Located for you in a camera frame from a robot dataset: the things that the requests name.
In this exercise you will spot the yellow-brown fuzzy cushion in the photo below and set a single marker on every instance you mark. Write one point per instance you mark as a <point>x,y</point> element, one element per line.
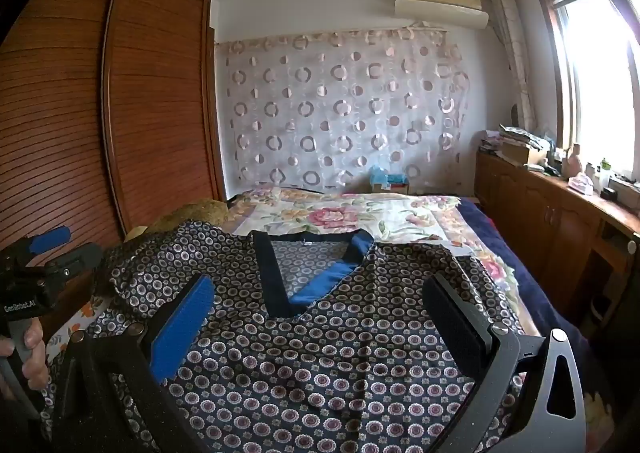
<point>190,213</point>

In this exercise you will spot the navy circle-print shirt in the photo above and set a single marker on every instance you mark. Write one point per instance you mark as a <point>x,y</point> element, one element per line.
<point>310,358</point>

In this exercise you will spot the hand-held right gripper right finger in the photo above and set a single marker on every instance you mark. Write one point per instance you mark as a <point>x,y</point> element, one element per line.
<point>455,328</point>

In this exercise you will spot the white bottle green cap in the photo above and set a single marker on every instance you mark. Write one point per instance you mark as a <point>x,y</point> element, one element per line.
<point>605,175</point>

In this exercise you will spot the small cardboard box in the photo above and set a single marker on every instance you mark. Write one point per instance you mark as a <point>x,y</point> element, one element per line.
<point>390,188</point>

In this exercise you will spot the stack of papers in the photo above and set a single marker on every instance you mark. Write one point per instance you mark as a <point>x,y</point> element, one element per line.
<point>520,133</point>

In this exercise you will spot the tied white floral curtain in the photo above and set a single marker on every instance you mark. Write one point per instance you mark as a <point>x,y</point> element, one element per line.
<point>510,43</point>

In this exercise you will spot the long wooden cabinet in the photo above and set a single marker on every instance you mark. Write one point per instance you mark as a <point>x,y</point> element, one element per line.
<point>540,213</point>

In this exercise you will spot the pink bottle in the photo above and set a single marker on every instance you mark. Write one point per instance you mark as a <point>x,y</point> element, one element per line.
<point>575,163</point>

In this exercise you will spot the navy blue blanket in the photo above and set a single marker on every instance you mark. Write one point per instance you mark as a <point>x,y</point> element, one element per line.
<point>520,273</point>

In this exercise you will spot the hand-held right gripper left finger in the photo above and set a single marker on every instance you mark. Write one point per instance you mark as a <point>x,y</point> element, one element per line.
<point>182,328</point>

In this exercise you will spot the white wall air conditioner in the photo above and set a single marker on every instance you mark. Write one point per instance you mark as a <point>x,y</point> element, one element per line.
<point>440,8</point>

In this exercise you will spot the brown wooden wardrobe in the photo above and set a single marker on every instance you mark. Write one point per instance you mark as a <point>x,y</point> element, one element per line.
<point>150,83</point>

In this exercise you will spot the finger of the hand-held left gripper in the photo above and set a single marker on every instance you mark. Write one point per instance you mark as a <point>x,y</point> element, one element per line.
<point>50,240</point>
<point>80,258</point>

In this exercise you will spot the pink tissue pack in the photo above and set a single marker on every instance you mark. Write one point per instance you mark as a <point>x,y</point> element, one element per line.
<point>582,183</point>

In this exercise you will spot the sheer circle-pattern curtain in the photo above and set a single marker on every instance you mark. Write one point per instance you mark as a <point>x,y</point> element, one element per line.
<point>340,108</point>

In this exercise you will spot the brown cardboard box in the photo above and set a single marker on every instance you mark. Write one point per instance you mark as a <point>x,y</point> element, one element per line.
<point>522,153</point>

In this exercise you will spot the person's left hand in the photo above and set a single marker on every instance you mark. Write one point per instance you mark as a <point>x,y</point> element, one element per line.
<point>37,363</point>

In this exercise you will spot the small black box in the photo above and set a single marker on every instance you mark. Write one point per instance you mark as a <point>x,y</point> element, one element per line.
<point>609,194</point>

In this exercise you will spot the pink floral bedsheet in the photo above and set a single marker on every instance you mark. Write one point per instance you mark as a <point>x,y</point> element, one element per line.
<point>340,213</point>

